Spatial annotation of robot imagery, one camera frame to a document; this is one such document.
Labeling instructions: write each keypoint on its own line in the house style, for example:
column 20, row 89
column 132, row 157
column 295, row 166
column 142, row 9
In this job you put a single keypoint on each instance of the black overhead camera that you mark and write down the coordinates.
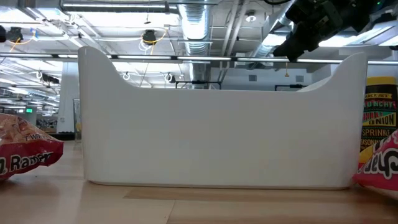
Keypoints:
column 149, row 36

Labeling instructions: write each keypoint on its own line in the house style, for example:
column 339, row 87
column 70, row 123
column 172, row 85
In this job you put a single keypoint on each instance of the silver ribbed ventilation duct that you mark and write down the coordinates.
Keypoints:
column 195, row 25

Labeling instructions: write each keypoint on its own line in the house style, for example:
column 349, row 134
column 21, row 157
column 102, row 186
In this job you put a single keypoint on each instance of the clear plastic bin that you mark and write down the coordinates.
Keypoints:
column 76, row 115

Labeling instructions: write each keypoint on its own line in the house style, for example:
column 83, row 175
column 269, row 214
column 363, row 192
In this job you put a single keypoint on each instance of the yellow lid onion seasoning jar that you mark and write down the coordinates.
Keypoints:
column 379, row 121

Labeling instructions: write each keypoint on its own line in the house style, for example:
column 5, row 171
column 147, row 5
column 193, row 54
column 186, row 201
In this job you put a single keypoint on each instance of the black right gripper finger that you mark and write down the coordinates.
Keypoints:
column 289, row 46
column 306, row 48

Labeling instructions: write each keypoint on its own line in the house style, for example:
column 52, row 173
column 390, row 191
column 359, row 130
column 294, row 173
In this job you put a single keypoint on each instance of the white plastic bin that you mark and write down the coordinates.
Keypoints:
column 217, row 140

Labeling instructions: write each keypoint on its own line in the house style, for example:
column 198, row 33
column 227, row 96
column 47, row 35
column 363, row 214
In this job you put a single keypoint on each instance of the orange yellow ramen packet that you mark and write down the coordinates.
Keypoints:
column 382, row 174

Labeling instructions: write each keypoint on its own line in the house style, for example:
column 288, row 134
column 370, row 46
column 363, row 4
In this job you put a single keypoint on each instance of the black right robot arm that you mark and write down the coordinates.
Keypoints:
column 363, row 15

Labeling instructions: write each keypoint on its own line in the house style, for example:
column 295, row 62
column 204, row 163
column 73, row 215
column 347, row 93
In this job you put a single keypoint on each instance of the green exit sign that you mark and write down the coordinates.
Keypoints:
column 29, row 110

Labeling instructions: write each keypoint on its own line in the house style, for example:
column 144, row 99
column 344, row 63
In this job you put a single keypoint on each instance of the red roast beef ramen packet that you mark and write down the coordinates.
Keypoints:
column 25, row 149

